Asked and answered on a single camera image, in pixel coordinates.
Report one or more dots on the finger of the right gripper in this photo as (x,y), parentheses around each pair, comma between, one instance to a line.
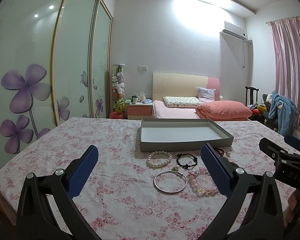
(292,141)

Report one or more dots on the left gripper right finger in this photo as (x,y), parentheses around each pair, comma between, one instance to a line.
(263,218)

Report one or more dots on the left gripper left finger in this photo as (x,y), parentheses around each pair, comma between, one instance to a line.
(46,209)

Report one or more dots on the thin silver bangle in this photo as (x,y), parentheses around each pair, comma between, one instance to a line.
(170,182)

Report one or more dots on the person right hand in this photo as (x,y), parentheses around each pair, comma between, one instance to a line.
(288,214)

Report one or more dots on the blue robe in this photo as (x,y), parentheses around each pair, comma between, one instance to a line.
(286,111)

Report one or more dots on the dark wooden chair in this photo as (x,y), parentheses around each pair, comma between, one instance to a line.
(251,95)

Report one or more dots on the folded salmon duvet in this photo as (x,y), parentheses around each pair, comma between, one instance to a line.
(223,111)

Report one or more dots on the floral pink tablecloth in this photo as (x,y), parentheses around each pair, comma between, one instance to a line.
(119,200)

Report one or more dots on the lilac pillow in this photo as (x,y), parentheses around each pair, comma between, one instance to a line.
(205,94)

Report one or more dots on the pink curtain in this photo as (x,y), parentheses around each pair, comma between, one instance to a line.
(286,41)

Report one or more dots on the white air conditioner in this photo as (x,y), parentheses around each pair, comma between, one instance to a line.
(234,31)

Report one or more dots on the red waste bin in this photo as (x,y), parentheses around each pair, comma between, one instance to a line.
(116,115)

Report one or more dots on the floral white pillow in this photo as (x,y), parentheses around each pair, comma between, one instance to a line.
(181,102)

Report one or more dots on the grey cardboard tray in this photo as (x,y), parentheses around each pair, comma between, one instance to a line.
(173,135)

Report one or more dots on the pink bed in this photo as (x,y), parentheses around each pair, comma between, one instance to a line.
(160,111)

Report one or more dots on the beige pink headboard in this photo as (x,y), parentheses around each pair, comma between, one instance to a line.
(173,84)

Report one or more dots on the pink nightstand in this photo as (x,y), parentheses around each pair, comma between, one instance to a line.
(138,111)

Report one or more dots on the white mug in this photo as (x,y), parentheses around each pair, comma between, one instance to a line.
(135,100)

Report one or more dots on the plush toy column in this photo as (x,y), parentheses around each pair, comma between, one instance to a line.
(118,88)

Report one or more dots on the sliding wardrobe floral doors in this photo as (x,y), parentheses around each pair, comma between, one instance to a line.
(54,65)

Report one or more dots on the wall socket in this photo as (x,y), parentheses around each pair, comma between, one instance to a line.
(142,67)

